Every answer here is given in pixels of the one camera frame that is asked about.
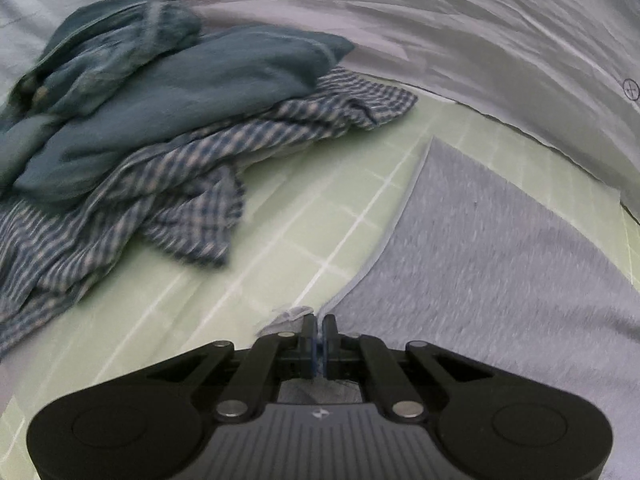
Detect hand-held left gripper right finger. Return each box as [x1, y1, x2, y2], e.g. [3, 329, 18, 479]
[322, 314, 493, 421]

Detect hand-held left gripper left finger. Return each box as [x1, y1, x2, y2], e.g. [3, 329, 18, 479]
[147, 312, 318, 422]

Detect heather grey elastic-waist pants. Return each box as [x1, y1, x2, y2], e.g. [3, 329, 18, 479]
[277, 136, 640, 480]

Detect green grid bed sheet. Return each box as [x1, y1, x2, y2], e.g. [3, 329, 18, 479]
[0, 77, 640, 480]

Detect blue plaid shirt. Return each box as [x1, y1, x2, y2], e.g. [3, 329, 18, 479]
[0, 66, 420, 361]

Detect dark blue garment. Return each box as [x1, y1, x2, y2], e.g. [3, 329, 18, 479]
[0, 30, 357, 203]

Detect grey carrot-print sheet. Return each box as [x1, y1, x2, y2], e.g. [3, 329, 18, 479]
[0, 0, 640, 228]

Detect teal striped-trim garment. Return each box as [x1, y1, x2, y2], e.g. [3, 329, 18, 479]
[10, 0, 203, 121]

